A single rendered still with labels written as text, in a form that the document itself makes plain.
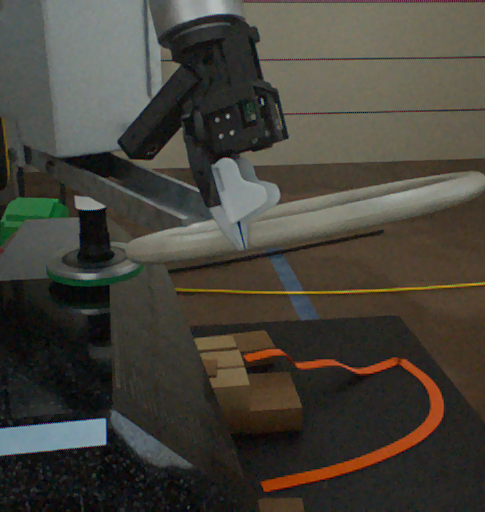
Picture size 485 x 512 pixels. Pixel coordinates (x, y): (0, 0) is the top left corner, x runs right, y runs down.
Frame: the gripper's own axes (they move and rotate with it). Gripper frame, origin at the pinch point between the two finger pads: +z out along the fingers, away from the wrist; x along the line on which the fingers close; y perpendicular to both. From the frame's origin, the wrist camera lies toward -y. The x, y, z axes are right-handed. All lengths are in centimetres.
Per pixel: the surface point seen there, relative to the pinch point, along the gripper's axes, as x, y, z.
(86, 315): 44, -56, 8
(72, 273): 50, -62, 0
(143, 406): 28, -37, 24
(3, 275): 53, -84, -4
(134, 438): 20.4, -33.8, 26.3
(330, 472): 127, -46, 79
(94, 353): 32, -47, 14
